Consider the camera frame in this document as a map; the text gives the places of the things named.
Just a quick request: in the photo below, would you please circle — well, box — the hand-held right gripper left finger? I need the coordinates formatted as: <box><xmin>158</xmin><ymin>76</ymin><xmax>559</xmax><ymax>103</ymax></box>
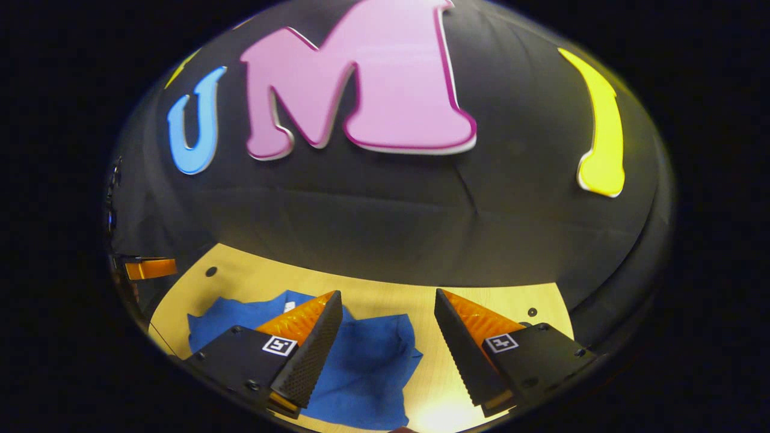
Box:
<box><xmin>180</xmin><ymin>290</ymin><xmax>343</xmax><ymax>420</ymax></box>

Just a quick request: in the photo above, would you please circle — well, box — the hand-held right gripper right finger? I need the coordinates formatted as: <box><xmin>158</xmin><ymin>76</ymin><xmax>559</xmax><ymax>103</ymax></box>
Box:
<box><xmin>434</xmin><ymin>289</ymin><xmax>597</xmax><ymax>419</ymax></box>

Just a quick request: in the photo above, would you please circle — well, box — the blue button-up garment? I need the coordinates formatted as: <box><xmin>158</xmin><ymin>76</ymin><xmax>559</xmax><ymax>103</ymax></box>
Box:
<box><xmin>188</xmin><ymin>290</ymin><xmax>424</xmax><ymax>431</ymax></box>

